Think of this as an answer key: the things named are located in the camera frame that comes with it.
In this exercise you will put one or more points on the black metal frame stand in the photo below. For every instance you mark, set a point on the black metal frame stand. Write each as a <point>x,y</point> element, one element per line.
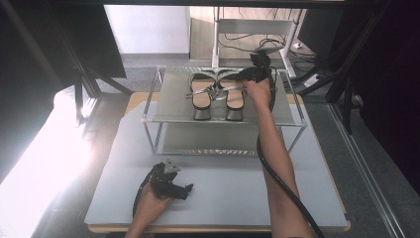
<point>78,97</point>
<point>346,105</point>

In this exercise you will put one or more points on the two-tier metal shoe rack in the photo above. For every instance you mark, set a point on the two-tier metal shoe rack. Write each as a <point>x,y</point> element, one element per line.
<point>175,99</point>

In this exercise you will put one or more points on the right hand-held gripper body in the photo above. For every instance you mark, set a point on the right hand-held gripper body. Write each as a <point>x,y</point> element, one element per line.
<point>260,67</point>

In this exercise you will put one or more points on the black curtain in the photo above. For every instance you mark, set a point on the black curtain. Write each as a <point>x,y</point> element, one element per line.
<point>33,66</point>
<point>396,82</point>

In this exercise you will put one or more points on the aluminium floor rail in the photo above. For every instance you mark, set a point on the aluminium floor rail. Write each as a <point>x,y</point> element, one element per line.
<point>369,178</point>

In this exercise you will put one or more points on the white power strip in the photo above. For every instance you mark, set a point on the white power strip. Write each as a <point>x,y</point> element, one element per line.
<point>312,80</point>

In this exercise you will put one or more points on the white metal desk frame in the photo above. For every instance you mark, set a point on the white metal desk frame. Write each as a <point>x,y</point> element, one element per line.
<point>254,26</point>

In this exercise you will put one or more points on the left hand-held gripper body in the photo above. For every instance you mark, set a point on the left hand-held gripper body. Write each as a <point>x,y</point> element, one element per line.
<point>163,181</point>

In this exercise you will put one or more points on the grey table mat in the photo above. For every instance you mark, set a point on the grey table mat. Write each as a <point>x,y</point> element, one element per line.
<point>224,195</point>

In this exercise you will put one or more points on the person's left hand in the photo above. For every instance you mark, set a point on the person's left hand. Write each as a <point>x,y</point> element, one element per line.
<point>150,206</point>

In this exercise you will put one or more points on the person's right hand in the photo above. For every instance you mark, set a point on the person's right hand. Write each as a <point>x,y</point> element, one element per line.
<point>259,92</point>

